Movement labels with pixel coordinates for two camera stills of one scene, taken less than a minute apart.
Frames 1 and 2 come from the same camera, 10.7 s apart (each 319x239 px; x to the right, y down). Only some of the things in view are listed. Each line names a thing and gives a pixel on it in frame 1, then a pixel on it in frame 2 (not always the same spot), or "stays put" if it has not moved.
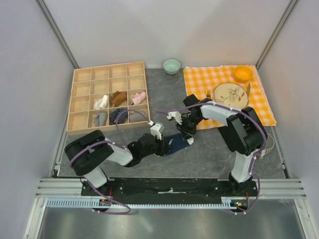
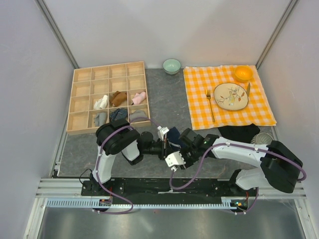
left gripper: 164,147 stays put
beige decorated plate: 231,94 stays put
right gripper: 185,128 -> 188,163
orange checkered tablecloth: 202,81 stays put
